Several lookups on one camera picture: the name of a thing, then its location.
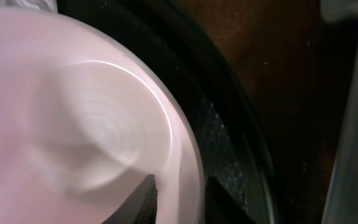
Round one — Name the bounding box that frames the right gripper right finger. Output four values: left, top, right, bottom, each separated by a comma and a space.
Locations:
204, 177, 256, 224

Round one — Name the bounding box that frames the black round tray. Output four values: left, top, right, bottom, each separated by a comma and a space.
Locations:
57, 0, 282, 223

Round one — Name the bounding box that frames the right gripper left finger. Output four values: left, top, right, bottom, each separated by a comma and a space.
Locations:
102, 174, 158, 224

